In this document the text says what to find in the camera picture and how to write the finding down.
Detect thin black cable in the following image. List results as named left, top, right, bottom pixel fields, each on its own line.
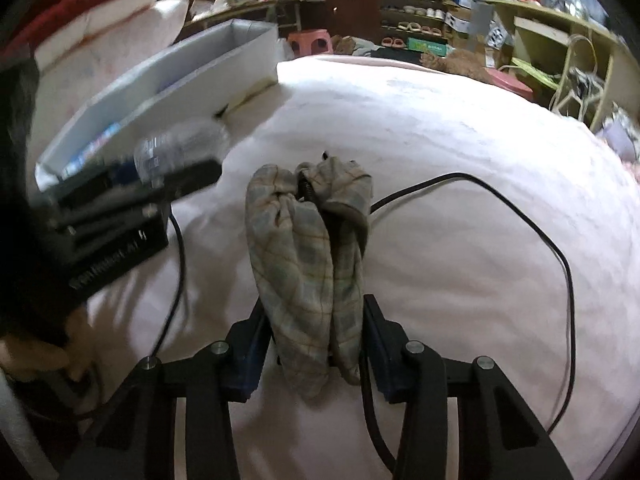
left=147, top=212, right=187, bottom=361

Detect golden dog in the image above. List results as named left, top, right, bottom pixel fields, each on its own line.
left=420, top=49, right=495, bottom=85

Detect dark wooden cabinet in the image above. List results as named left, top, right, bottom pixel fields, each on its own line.
left=320, top=0, right=382, bottom=41

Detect pink bed blanket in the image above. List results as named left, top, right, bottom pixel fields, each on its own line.
left=85, top=55, right=640, bottom=480

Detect yellow-green shelf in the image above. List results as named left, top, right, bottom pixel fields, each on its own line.
left=487, top=0, right=632, bottom=131

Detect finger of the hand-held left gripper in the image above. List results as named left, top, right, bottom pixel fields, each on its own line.
left=50, top=159, right=224, bottom=242

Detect white pillow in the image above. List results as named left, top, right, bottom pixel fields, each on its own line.
left=35, top=0, right=192, bottom=123

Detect cluttered wooden table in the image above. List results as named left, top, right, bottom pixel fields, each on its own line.
left=185, top=0, right=326, bottom=31

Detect grey plastic storage bin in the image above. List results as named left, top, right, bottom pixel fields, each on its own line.
left=35, top=19, right=279, bottom=193

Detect pink cloth item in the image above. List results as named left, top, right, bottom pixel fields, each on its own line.
left=485, top=66, right=534, bottom=102

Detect crumpled plastic bags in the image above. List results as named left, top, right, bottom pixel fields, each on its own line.
left=602, top=102, right=640, bottom=163

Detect white wire hangers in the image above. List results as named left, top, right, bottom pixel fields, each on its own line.
left=549, top=34, right=609, bottom=117

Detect clear plastic bottle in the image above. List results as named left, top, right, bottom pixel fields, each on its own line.
left=134, top=119, right=231, bottom=184

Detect shoe rack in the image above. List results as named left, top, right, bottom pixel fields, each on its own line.
left=377, top=0, right=476, bottom=52

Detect pink plastic stool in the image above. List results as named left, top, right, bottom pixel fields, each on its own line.
left=287, top=30, right=334, bottom=57

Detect person's left hand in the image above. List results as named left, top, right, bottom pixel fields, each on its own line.
left=0, top=305, right=96, bottom=386

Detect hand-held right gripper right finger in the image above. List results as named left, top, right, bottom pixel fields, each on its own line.
left=362, top=294, right=576, bottom=480

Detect plaid cloth pouch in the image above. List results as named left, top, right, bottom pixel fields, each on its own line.
left=245, top=156, right=375, bottom=400

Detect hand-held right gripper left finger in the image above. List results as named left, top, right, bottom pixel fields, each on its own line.
left=60, top=297, right=274, bottom=480

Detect black pouch cable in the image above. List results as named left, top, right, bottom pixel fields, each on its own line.
left=320, top=172, right=576, bottom=468

